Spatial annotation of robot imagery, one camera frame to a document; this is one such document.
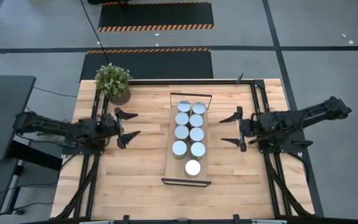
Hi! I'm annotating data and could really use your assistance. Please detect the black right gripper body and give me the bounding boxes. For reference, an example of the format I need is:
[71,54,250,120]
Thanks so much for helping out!
[239,119,257,152]

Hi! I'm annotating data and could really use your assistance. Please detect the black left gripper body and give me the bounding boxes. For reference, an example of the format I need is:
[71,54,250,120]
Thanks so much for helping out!
[101,113,124,139]

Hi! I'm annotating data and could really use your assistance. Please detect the green labelled food can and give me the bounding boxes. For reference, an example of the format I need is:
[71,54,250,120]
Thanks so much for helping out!
[190,141,207,161]

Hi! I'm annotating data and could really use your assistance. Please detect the orange labelled food can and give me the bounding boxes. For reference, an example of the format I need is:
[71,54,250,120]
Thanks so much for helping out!
[189,127,205,143]

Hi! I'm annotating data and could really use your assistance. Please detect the Tomatoes label blue can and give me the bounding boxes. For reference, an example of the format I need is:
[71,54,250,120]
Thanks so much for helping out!
[191,101,207,116]

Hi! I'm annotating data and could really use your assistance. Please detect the Peaches label can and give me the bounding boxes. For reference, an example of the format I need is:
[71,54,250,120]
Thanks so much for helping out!
[188,113,204,128]

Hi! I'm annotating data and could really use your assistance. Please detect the Corn label can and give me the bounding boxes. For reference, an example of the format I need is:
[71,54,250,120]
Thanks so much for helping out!
[185,159,202,179]

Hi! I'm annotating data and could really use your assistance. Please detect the silver-lidded food can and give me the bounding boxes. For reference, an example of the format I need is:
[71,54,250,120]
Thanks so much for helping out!
[174,124,190,141]
[174,111,190,127]

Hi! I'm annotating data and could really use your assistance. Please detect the Pineapple label can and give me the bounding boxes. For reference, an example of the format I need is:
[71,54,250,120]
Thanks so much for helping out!
[177,99,192,114]

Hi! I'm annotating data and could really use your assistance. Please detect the Oranges label can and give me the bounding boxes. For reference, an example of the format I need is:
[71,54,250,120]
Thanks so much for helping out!
[171,140,188,161]

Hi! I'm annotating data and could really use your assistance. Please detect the black-framed wooden shelf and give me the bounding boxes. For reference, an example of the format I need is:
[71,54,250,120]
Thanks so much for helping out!
[161,92,213,188]

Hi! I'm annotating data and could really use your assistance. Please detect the potted green plant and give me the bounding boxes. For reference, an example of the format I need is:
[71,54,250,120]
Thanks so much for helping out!
[94,63,133,106]

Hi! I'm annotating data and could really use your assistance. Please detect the black hazard-striped floor mat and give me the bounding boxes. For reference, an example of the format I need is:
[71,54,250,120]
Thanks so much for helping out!
[79,48,214,80]
[97,1,214,32]

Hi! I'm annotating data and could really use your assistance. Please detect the dark grey desk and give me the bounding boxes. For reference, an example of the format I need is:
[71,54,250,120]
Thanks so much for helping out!
[0,74,37,161]

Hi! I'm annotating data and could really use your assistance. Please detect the black aluminium rig frame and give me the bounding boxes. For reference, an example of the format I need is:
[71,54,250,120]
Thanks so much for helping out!
[54,79,315,224]

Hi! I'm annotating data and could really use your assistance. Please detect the black floor cable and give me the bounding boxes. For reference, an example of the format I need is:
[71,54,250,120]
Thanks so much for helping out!
[80,0,110,65]

